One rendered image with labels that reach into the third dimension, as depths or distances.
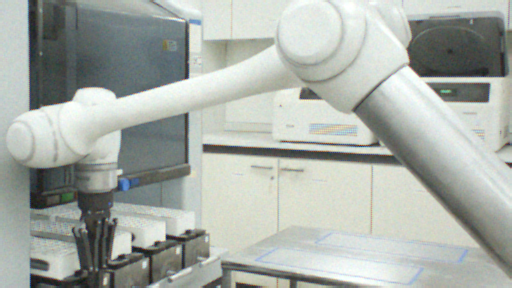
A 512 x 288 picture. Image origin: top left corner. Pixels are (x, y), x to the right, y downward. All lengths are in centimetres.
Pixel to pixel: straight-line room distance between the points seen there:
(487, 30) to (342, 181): 104
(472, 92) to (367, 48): 253
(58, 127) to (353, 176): 252
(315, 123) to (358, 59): 268
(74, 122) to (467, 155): 65
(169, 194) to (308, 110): 179
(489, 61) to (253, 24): 132
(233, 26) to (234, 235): 127
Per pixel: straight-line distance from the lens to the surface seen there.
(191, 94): 118
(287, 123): 365
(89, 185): 136
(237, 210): 383
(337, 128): 355
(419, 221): 350
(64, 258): 144
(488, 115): 340
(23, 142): 119
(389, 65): 94
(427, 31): 368
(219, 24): 416
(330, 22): 90
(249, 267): 152
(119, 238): 158
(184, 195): 192
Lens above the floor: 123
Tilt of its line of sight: 3 degrees down
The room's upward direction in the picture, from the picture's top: straight up
